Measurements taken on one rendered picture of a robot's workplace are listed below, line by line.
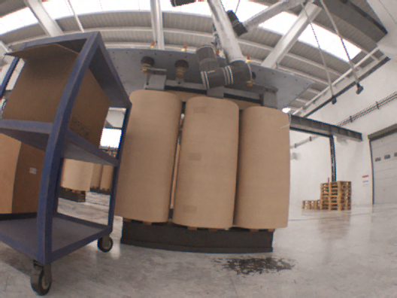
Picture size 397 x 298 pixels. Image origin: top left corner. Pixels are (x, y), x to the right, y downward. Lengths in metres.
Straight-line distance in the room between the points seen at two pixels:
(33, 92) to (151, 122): 0.79
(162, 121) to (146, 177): 0.38
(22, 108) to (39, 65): 0.18
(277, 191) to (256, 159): 0.26
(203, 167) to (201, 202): 0.22
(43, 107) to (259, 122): 1.27
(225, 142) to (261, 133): 0.28
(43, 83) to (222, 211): 1.14
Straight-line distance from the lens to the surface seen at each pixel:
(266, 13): 1.74
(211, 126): 1.27
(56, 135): 0.60
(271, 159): 1.36
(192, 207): 1.19
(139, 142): 1.24
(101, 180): 7.16
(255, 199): 1.30
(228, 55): 1.13
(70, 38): 0.83
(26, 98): 0.79
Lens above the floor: 0.40
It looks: 14 degrees up
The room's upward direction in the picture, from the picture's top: 6 degrees clockwise
